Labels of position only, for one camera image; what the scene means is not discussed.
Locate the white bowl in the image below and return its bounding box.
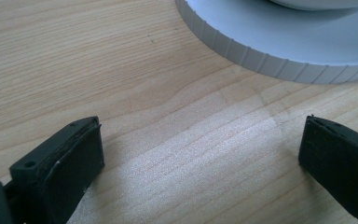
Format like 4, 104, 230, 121
268, 0, 358, 12

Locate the round grey ribbed tray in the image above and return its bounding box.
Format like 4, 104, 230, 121
174, 0, 358, 85

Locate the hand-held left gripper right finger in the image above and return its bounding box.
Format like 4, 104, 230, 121
297, 114, 358, 224

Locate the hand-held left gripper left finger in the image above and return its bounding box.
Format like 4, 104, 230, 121
3, 116, 105, 224

